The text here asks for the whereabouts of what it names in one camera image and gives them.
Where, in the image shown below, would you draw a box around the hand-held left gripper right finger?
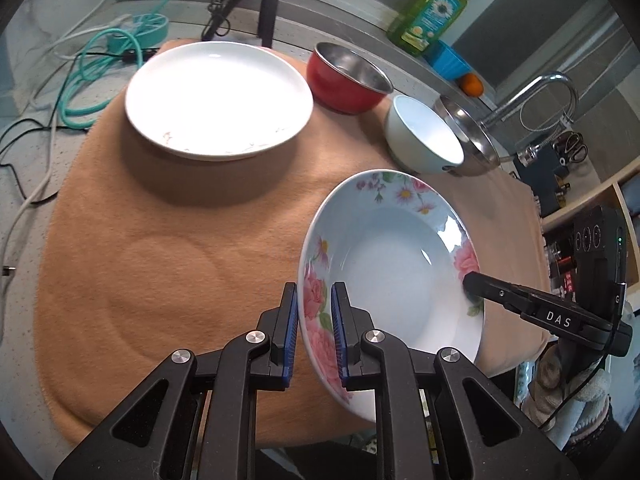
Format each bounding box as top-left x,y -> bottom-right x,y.
331,281 -> 583,480

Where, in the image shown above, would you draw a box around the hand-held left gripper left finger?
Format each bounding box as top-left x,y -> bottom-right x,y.
52,282 -> 301,480

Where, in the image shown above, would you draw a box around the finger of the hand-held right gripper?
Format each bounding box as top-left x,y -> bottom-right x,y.
462,271 -> 531,316

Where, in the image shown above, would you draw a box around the floral print plate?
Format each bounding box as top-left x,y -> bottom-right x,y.
297,170 -> 486,423

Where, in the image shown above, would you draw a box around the stainless steel bowl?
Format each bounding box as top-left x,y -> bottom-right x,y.
432,96 -> 501,177

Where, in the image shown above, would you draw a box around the red bowl with steel interior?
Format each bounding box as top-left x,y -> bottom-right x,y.
306,42 -> 394,116

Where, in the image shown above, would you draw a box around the wooden shelf unit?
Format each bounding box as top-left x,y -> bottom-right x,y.
510,150 -> 640,311

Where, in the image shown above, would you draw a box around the scissors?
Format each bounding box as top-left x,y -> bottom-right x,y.
552,131 -> 588,163

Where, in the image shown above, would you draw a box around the peach fleece cloth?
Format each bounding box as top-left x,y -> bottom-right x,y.
35,37 -> 548,448

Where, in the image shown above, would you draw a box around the pale blue ceramic bowl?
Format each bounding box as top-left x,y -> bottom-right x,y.
384,95 -> 466,175

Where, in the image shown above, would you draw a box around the chrome faucet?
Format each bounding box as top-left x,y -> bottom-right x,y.
477,72 -> 579,128

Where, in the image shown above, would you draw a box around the orange fruit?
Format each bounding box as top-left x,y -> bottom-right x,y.
460,72 -> 485,98

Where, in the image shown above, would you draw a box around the blue ribbed plastic cup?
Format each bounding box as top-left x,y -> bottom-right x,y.
427,40 -> 473,81

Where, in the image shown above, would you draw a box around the white plate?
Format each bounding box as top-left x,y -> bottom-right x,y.
125,41 -> 314,162

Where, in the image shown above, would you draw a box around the green dish soap bottle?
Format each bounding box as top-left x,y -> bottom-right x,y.
386,0 -> 483,58

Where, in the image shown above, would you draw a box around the black tripod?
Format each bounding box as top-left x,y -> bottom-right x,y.
200,0 -> 281,50

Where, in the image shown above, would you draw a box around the teal round device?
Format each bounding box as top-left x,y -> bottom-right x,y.
107,12 -> 168,53

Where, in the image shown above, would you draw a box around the flexible chrome sprayer hose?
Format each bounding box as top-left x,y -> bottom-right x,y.
517,102 -> 576,166

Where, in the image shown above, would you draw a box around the white cable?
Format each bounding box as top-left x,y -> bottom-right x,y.
0,10 -> 136,321

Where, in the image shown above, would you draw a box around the teal cable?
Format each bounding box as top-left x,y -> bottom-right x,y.
60,0 -> 251,131

